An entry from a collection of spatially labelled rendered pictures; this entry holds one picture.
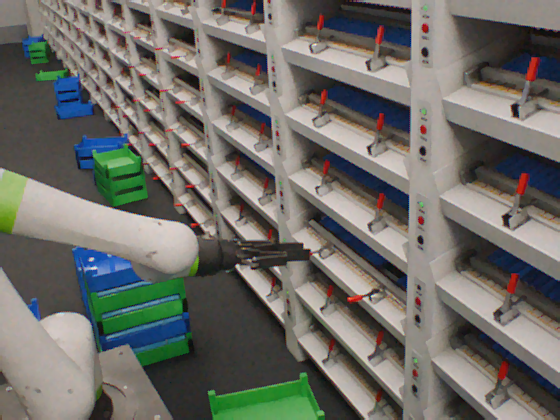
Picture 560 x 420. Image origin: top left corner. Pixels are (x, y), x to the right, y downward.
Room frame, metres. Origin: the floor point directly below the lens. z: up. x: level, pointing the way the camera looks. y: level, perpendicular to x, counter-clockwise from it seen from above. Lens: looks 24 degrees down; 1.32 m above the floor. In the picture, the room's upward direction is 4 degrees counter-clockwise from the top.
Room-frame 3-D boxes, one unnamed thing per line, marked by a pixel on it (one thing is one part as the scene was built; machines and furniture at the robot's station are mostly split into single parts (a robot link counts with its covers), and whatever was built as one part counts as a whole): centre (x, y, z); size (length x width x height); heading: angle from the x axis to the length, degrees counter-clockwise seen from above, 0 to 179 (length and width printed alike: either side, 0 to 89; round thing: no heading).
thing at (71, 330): (1.13, 0.48, 0.50); 0.16 x 0.13 x 0.19; 13
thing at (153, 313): (1.89, 0.51, 0.20); 0.30 x 0.20 x 0.08; 113
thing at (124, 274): (1.89, 0.51, 0.36); 0.30 x 0.20 x 0.08; 113
